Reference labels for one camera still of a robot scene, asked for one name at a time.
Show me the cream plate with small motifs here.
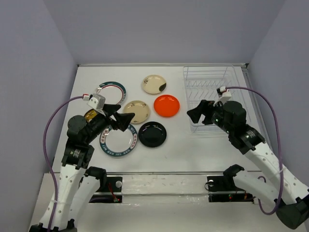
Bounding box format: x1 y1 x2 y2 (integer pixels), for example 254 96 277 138
123 100 151 124

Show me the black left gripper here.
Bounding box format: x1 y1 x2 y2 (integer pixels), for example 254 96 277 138
85 103 135 143

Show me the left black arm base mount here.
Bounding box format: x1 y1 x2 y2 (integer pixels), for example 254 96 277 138
89 175 123 203

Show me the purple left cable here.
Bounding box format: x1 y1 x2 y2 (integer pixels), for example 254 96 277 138
42 94 90 232

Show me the orange plate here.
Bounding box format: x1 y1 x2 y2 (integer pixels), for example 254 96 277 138
154 94 180 117

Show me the large green red rimmed plate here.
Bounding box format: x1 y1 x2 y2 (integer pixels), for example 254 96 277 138
96 81 126 104

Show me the purple cable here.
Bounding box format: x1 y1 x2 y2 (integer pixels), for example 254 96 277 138
226 86 283 215
42 94 90 232

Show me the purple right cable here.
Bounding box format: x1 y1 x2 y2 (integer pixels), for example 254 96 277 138
226 86 283 215

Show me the cream plate with black patch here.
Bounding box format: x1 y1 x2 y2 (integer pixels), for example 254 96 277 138
141 74 167 94

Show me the white plate green lettered rim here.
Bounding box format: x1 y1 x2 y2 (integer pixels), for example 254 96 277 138
99 124 138 158

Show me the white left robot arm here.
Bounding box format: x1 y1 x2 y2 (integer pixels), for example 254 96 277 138
29 104 135 232

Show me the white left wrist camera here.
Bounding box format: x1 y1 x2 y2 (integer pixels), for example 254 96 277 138
87 94 106 111

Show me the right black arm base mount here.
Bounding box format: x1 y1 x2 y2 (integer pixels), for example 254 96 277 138
204 175 255 203

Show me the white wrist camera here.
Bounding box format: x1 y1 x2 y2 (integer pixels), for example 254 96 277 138
213 86 232 106
87 94 106 111

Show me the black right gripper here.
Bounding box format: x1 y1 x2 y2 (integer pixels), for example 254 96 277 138
186 100 233 134

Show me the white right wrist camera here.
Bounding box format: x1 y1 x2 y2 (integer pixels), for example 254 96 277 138
213 86 232 106

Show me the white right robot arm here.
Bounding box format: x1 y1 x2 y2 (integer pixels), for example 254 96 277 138
187 100 309 230

